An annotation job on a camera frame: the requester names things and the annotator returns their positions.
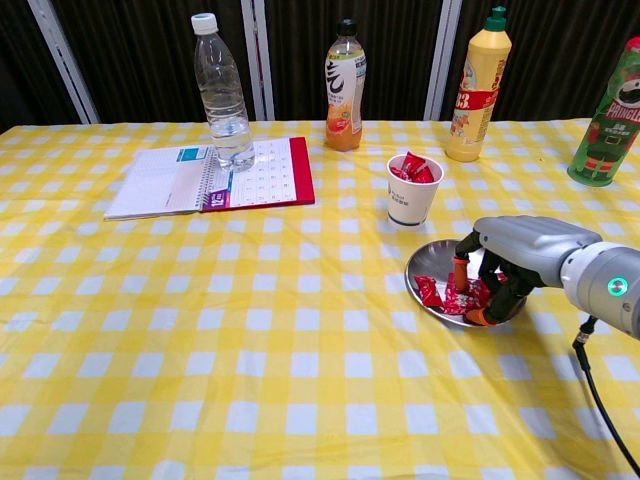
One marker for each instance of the white paper cup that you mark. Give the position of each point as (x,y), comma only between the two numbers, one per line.
(412,205)

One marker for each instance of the white metal frame post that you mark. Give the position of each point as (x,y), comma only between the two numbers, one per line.
(442,60)
(258,60)
(64,60)

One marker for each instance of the metal bowl with candies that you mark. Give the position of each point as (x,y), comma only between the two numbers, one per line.
(430,260)

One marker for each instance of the green Pringles can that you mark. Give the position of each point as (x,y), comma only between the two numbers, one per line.
(605,140)

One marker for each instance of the black pleated curtain panel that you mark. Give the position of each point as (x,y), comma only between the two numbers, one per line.
(20,60)
(400,50)
(150,50)
(560,50)

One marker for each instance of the clear plastic water bottle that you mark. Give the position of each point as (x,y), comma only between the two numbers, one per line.
(225,100)

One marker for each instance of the yellow detergent bottle green cap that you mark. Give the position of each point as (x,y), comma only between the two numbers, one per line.
(475,135)

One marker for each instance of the open spiral calendar notebook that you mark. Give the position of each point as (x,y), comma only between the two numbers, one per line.
(160,185)

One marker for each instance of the yellow white checked tablecloth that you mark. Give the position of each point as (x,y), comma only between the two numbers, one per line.
(250,350)

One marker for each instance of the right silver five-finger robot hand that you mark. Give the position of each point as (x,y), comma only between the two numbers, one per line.
(530,245)

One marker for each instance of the orange drink bottle black cap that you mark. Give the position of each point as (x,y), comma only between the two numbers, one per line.
(345,125)

